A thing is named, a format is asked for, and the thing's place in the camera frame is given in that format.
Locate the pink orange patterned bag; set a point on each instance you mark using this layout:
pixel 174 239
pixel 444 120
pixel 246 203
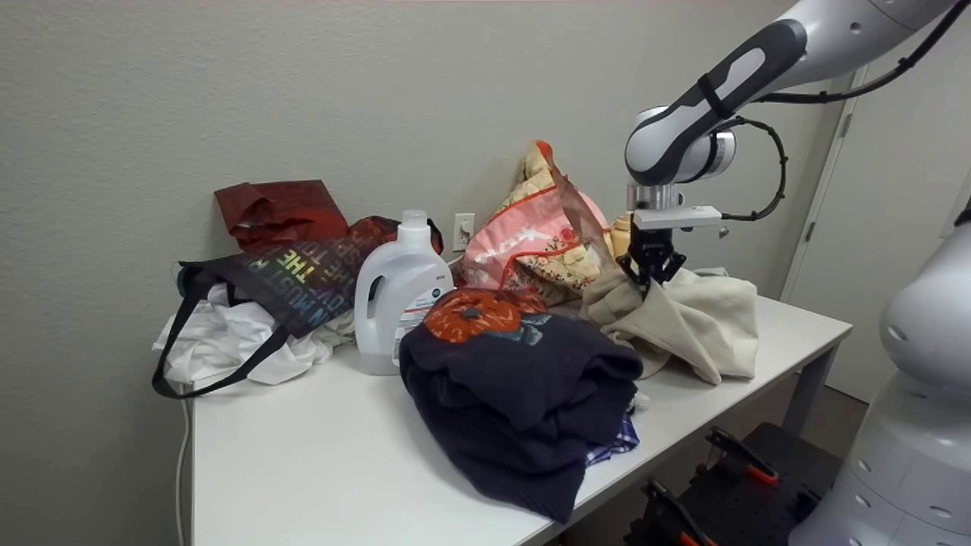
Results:
pixel 525 221

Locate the white detergent jug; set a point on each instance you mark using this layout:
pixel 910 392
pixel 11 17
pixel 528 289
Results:
pixel 399 291

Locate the navy clothing pile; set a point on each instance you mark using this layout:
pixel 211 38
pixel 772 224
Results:
pixel 516 394

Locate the grey table leg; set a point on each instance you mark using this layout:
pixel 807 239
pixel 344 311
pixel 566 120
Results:
pixel 807 388

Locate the black printed tote bag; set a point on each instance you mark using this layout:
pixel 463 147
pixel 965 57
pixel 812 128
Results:
pixel 292 282

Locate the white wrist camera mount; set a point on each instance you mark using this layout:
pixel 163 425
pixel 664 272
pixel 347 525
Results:
pixel 678 216

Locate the grey door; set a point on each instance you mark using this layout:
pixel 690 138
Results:
pixel 869 201

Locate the dark red bag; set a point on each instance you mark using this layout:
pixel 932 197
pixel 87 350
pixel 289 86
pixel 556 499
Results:
pixel 277 214

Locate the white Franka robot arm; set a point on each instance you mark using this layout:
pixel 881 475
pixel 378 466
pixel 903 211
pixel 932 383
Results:
pixel 729 93

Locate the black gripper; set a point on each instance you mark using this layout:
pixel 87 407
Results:
pixel 653 242

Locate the purple blue cloth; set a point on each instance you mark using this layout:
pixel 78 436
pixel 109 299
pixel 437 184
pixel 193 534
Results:
pixel 617 440

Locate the white crumpled cloth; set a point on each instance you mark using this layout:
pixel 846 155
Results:
pixel 215 343

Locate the orange patterned cloth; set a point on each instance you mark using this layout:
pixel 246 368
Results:
pixel 472 313

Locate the white wall outlet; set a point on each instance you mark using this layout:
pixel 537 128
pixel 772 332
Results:
pixel 463 229

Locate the cream jersey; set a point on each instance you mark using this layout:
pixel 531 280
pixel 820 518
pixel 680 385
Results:
pixel 700 322

